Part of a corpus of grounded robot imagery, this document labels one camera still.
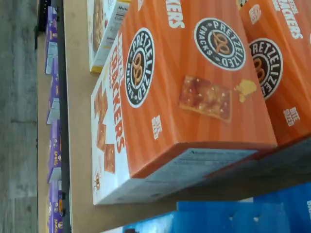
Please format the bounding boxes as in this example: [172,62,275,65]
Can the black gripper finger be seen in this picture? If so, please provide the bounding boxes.
[179,138,311,202]

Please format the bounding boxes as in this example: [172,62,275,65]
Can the blue white pretzel crackers box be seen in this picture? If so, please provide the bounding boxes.
[121,198,255,233]
[252,182,311,233]

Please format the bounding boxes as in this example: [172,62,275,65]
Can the orange white pretzel crackers box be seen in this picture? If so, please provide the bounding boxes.
[239,0,311,148]
[91,0,278,206]

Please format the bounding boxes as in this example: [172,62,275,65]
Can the Simple Mills bars box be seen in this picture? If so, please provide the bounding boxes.
[86,0,132,75]

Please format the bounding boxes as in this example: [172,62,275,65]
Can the purple Annie's snack box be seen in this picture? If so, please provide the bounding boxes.
[46,58,61,125]
[45,6,59,75]
[47,118,63,184]
[46,181,66,233]

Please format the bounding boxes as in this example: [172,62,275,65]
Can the black metal shelving frame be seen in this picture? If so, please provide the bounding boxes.
[34,0,72,233]

